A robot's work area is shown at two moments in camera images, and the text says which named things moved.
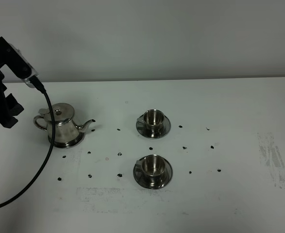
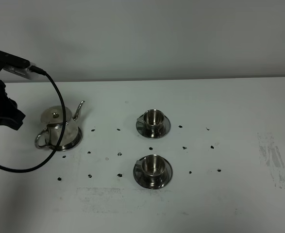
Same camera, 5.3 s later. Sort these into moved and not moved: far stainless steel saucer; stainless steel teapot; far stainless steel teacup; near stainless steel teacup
Moved: stainless steel teapot
Not moved: far stainless steel teacup; far stainless steel saucer; near stainless steel teacup
